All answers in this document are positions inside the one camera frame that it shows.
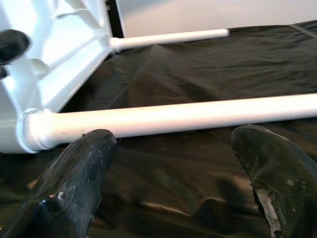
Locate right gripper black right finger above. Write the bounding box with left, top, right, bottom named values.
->
left=230, top=124, right=317, bottom=238

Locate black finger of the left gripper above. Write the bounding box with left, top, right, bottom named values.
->
left=0, top=29, right=30, bottom=66

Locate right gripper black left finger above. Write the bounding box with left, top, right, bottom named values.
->
left=0, top=128, right=118, bottom=238

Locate white plastic table top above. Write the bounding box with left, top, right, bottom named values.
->
left=0, top=0, right=115, bottom=155

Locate white plastic table leg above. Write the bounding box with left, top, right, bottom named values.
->
left=16, top=93, right=317, bottom=152
left=108, top=28, right=230, bottom=54

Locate black plastic cover sheet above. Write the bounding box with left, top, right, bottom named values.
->
left=0, top=20, right=317, bottom=238

